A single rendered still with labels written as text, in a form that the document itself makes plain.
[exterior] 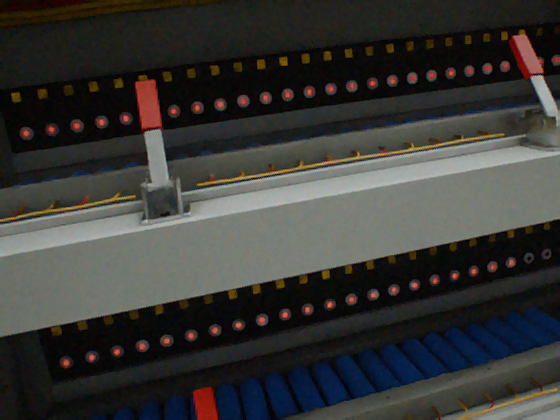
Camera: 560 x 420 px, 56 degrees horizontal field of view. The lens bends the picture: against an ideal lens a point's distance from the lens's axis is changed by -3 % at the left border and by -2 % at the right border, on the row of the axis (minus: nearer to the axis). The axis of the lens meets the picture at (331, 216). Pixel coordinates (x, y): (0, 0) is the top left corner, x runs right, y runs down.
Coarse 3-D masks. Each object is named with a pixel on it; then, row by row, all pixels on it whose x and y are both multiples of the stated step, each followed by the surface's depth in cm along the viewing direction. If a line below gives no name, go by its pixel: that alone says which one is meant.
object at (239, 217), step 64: (192, 64) 46; (256, 64) 47; (320, 64) 49; (384, 64) 50; (448, 64) 52; (512, 64) 54; (64, 128) 45; (128, 128) 46; (192, 128) 47; (256, 128) 48; (320, 128) 47; (384, 128) 40; (448, 128) 40; (512, 128) 42; (0, 192) 34; (64, 192) 34; (128, 192) 36; (192, 192) 34; (256, 192) 35; (320, 192) 32; (384, 192) 32; (448, 192) 33; (512, 192) 34; (0, 256) 27; (64, 256) 28; (128, 256) 29; (192, 256) 30; (256, 256) 31; (320, 256) 32; (384, 256) 33; (0, 320) 28; (64, 320) 29
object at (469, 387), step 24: (504, 360) 41; (528, 360) 40; (552, 360) 40; (408, 384) 40; (432, 384) 39; (456, 384) 39; (480, 384) 39; (504, 384) 40; (528, 384) 40; (336, 408) 38; (360, 408) 37; (384, 408) 37; (408, 408) 38; (432, 408) 38; (456, 408) 39
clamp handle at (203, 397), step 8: (200, 392) 32; (208, 392) 32; (200, 400) 32; (208, 400) 32; (200, 408) 32; (208, 408) 32; (216, 408) 32; (200, 416) 32; (208, 416) 32; (216, 416) 32
